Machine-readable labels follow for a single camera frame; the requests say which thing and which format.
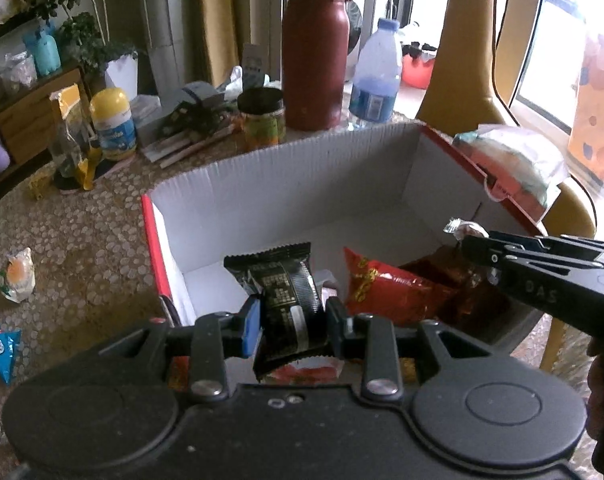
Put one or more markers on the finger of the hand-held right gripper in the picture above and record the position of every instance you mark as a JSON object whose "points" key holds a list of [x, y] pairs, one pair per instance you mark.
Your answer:
{"points": [[572, 246], [482, 250]]}

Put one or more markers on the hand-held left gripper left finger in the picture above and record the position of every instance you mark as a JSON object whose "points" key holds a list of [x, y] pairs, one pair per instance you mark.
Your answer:
{"points": [[252, 325]]}

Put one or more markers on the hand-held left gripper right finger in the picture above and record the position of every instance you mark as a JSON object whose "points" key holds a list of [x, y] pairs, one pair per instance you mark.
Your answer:
{"points": [[337, 327]]}

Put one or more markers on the silver snack wrapper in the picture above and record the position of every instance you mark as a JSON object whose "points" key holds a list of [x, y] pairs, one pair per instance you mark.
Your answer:
{"points": [[464, 229]]}

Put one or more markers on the black snack packet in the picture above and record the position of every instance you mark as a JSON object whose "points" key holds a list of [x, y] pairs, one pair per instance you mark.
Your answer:
{"points": [[282, 300]]}

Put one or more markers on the brown snack packet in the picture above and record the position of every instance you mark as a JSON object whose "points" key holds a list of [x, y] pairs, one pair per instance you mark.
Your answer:
{"points": [[457, 300]]}

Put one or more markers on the white red-print snack packet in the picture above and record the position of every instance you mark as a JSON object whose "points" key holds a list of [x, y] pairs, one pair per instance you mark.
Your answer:
{"points": [[302, 372]]}

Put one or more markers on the red snack packet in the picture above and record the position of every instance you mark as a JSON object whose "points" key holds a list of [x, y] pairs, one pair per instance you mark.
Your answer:
{"points": [[382, 290]]}

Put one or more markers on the red cardboard box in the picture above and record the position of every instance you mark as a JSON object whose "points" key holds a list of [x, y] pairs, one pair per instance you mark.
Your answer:
{"points": [[307, 195]]}

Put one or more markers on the soft tissue pack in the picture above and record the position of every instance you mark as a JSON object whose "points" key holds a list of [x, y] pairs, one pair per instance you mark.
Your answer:
{"points": [[512, 160]]}

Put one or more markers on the orange dotted bag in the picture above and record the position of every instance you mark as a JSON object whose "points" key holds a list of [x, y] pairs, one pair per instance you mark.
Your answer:
{"points": [[597, 120]]}

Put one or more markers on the red plastic basin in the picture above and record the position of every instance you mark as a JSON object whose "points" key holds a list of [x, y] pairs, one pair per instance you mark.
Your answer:
{"points": [[417, 72]]}

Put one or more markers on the black-lid jar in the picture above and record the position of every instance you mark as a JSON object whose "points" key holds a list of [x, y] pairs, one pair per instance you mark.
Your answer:
{"points": [[261, 130]]}

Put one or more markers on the yellow giraffe chair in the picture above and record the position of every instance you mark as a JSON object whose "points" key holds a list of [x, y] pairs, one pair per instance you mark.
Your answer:
{"points": [[467, 50]]}

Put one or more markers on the clear plastic water bottle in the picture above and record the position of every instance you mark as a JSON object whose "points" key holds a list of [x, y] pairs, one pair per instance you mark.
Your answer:
{"points": [[377, 75]]}

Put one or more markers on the grey cardboard box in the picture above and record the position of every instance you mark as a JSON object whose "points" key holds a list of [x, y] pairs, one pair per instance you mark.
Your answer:
{"points": [[197, 97]]}

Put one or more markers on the yellow-lid white jar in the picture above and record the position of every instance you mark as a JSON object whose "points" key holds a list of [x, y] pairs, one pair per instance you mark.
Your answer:
{"points": [[113, 130]]}

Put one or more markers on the dark red thermos bottle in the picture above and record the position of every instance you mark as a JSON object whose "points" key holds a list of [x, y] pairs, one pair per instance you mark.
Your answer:
{"points": [[314, 60]]}

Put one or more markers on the white paper card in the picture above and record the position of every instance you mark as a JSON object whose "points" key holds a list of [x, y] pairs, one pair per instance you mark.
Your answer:
{"points": [[255, 62]]}

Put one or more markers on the clear bag with yellow label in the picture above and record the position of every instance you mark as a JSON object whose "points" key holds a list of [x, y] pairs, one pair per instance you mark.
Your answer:
{"points": [[72, 130]]}

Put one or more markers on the white plant pot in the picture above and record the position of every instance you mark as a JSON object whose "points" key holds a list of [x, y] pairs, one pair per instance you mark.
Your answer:
{"points": [[123, 75]]}

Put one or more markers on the wooden drawer cabinet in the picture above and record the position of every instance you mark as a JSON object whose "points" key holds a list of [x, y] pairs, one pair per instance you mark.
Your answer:
{"points": [[32, 120]]}

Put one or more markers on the grey standing air conditioner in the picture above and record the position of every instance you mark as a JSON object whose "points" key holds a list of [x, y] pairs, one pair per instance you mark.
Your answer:
{"points": [[167, 20]]}

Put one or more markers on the yellow padded board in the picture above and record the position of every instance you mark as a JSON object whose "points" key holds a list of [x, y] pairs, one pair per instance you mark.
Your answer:
{"points": [[217, 10]]}

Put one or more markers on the green potted plant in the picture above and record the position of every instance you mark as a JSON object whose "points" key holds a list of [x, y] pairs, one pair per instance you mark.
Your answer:
{"points": [[82, 35]]}

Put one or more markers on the teal bottle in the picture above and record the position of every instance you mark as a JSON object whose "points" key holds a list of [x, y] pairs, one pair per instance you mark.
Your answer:
{"points": [[44, 55]]}

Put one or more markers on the clear plastic bag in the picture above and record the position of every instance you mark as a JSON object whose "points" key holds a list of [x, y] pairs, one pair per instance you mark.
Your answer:
{"points": [[17, 72]]}

